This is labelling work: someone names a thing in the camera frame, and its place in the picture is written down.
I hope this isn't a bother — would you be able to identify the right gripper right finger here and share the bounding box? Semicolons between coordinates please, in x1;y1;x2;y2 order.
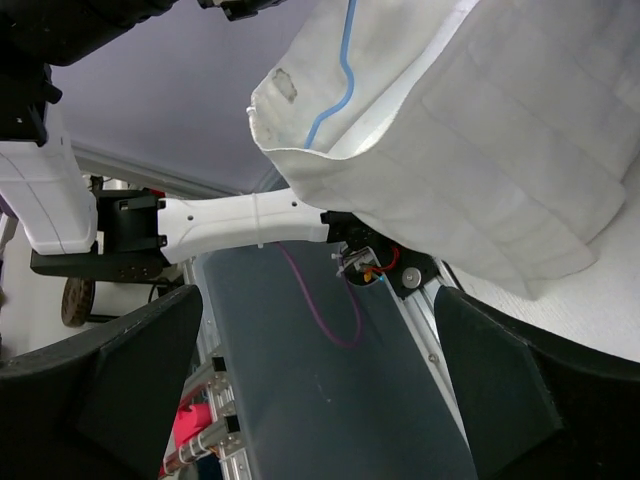
434;287;639;479

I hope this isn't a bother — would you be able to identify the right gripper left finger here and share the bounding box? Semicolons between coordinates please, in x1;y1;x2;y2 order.
1;285;202;479

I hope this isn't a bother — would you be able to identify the white skirt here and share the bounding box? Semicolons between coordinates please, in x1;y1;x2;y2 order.
248;1;639;296

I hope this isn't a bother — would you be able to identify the light blue wire hanger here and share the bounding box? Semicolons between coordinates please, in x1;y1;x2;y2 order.
303;0;359;150

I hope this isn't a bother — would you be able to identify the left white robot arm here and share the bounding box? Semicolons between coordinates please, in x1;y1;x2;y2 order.
1;1;438;298

